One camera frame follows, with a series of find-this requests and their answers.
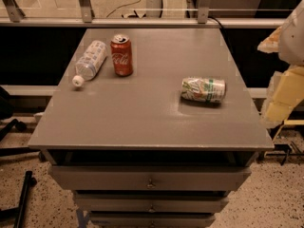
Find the bottom grey drawer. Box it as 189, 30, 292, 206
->
89, 213, 215, 228

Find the middle grey drawer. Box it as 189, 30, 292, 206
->
74, 192, 228, 213

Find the black metal bar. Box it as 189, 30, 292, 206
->
0, 171, 37, 228

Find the top grey drawer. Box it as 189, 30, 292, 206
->
49, 166, 251, 191

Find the clear plastic water bottle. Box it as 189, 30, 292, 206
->
72, 40, 107, 87

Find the grey drawer cabinet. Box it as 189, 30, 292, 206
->
28, 28, 276, 228

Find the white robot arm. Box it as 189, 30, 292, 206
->
257, 0, 304, 128

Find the metal window railing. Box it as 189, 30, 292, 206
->
0, 0, 284, 29

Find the black chair base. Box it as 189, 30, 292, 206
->
0, 86, 47, 163

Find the grey drawer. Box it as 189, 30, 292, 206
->
89, 213, 215, 228
49, 166, 251, 191
74, 192, 228, 213

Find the red coca cola can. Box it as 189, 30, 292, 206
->
110, 34, 133, 77

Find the green white 7up can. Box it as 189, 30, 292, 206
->
180, 77, 226, 104

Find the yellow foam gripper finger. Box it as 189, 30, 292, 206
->
260, 66, 304, 128
257, 27, 282, 53

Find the yellow metal stand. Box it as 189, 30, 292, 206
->
258, 119, 304, 166

